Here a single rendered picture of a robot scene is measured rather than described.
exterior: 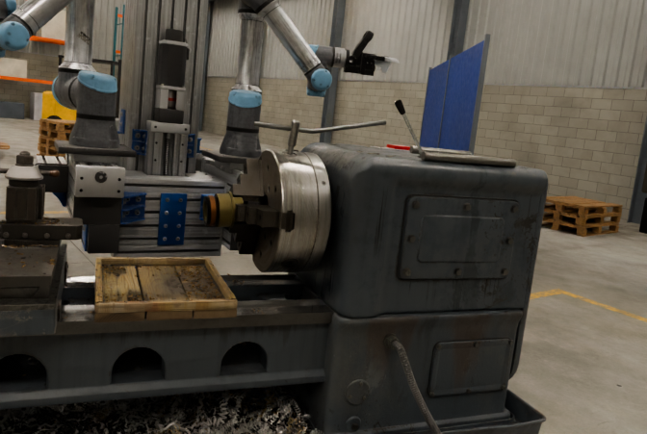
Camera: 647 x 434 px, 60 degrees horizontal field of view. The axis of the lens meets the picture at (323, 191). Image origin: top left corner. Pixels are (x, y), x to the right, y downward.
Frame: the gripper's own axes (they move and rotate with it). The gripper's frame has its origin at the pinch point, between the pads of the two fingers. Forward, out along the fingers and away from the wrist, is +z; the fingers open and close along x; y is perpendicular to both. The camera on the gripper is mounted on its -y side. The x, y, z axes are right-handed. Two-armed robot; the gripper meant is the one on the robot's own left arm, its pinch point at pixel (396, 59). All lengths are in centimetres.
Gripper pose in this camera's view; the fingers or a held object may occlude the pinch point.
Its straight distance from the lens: 227.6
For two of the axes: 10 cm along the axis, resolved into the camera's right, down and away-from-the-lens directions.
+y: -1.2, 9.6, 2.7
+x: 1.0, 2.8, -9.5
